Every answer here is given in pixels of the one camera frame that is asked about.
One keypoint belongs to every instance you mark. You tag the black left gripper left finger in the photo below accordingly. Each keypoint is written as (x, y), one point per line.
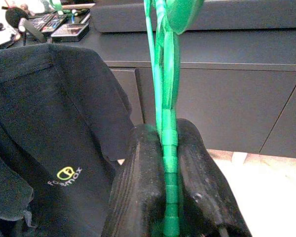
(138, 185)

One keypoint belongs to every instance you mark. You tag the green plastic hanger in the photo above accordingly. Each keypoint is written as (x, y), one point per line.
(171, 172)

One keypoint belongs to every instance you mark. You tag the small black device box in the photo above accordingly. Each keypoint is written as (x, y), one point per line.
(70, 32)

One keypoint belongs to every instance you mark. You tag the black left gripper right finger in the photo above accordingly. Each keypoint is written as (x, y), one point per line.
(202, 192)

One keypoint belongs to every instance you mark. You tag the black shirt yellow logo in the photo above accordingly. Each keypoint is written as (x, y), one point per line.
(51, 123)

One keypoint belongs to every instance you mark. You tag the black TV cabinet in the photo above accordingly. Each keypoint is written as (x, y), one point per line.
(224, 111)

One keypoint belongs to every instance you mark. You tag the black remote control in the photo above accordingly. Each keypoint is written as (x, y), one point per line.
(48, 23)

